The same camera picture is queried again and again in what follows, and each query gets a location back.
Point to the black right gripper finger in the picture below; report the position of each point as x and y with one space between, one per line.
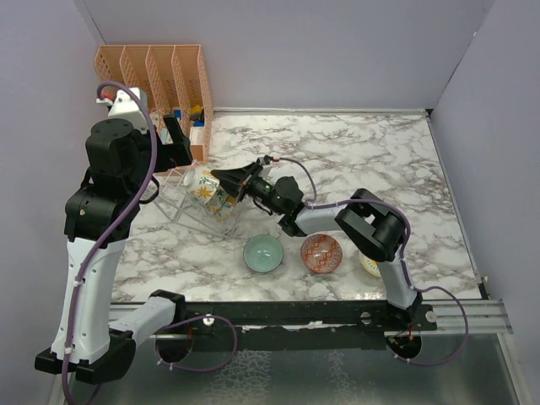
234 176
234 188

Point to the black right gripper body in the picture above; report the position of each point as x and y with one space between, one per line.
257 189

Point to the white stationery box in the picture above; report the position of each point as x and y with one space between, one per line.
197 136

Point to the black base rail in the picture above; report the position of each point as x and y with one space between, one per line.
294 325

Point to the white wire dish rack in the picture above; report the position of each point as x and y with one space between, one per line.
178 207

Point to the light teal ceramic bowl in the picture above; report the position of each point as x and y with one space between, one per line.
263 253

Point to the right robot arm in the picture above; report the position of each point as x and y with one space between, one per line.
379 230

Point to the white orange flower small bowl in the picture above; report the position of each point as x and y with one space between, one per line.
198 176

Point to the yellow sun pattern bowl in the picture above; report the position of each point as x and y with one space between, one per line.
369 265

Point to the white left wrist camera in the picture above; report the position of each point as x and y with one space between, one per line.
124 107

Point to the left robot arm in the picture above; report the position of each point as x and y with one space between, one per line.
98 222

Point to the yellow grey eraser block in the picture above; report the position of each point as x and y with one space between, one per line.
197 113

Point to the white bowl orange flower green leaves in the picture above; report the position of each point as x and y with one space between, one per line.
202 194

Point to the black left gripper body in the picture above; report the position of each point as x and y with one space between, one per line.
170 155

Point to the red patterned ceramic bowl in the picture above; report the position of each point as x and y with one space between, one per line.
321 253

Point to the peach plastic file organizer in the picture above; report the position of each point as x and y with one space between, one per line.
172 76

